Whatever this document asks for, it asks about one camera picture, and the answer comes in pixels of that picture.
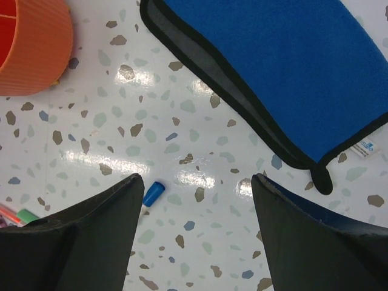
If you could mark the orange round organizer container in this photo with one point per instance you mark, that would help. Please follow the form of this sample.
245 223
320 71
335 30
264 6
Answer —
36 44

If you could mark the green capped orange marker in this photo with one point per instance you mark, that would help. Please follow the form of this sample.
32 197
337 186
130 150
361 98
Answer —
19 218

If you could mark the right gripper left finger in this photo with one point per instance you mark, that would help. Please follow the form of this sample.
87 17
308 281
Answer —
84 247

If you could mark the blue black pencil pouch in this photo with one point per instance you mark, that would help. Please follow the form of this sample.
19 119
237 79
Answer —
304 74

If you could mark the blue capped white marker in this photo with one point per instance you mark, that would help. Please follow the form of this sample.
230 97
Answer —
153 193

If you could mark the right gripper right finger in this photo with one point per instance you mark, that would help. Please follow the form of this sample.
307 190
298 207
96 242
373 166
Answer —
309 247

